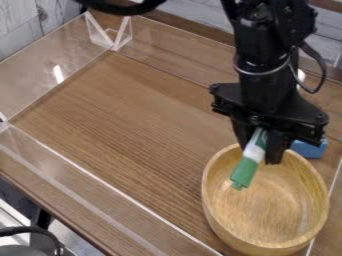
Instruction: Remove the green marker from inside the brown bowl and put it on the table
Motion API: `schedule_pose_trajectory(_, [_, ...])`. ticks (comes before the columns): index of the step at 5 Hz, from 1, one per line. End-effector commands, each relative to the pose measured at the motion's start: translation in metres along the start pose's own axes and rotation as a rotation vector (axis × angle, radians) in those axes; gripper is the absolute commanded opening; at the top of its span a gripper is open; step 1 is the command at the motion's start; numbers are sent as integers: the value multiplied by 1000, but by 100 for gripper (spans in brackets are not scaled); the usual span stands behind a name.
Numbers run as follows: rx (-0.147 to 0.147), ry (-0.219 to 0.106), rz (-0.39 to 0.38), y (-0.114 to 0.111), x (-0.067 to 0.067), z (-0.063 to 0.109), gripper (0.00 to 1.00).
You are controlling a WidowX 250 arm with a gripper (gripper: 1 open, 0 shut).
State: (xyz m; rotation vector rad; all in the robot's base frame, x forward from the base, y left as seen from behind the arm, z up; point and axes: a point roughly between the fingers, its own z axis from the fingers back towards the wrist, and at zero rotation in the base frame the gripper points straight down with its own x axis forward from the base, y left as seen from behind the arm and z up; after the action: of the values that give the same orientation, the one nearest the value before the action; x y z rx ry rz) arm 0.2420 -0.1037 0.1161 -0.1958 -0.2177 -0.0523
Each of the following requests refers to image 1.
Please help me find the clear acrylic barrier wall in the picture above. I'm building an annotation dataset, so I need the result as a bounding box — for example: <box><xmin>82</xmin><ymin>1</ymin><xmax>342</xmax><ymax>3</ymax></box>
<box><xmin>0</xmin><ymin>10</ymin><xmax>342</xmax><ymax>256</ymax></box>

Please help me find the black equipment lower left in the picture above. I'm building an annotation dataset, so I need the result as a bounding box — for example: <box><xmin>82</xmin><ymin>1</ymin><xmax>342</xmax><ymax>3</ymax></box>
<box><xmin>0</xmin><ymin>226</ymin><xmax>64</xmax><ymax>256</ymax></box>

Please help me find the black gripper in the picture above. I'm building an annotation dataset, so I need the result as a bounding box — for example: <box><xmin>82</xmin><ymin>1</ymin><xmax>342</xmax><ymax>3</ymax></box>
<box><xmin>209</xmin><ymin>83</ymin><xmax>329</xmax><ymax>165</ymax></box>

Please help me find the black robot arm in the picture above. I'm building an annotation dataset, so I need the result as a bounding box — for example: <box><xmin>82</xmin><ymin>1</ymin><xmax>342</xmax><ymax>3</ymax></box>
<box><xmin>210</xmin><ymin>0</ymin><xmax>329</xmax><ymax>164</ymax></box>

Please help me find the green white Expo marker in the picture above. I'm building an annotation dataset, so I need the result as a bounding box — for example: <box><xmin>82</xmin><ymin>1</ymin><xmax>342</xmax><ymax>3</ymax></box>
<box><xmin>230</xmin><ymin>128</ymin><xmax>267</xmax><ymax>191</ymax></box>

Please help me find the brown wooden bowl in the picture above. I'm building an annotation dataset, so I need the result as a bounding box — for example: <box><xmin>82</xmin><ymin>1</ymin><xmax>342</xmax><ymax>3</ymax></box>
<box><xmin>202</xmin><ymin>144</ymin><xmax>330</xmax><ymax>256</ymax></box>

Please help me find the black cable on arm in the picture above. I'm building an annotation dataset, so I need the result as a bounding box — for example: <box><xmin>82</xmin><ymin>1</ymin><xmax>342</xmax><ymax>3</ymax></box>
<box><xmin>75</xmin><ymin>0</ymin><xmax>169</xmax><ymax>17</ymax></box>

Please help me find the blue sponge block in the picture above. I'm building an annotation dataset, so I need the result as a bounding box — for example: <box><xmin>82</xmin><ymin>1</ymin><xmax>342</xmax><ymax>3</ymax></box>
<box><xmin>290</xmin><ymin>139</ymin><xmax>329</xmax><ymax>159</ymax></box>

